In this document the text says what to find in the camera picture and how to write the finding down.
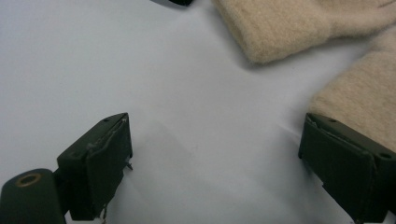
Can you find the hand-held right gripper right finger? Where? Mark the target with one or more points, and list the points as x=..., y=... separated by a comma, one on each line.
x=339, y=165

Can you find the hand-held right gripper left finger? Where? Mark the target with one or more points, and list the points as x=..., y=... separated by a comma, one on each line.
x=102, y=168

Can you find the beige glove with orange fingertips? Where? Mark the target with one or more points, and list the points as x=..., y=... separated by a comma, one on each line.
x=364, y=93
x=280, y=28

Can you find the black glove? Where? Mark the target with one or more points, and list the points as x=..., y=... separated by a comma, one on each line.
x=182, y=2

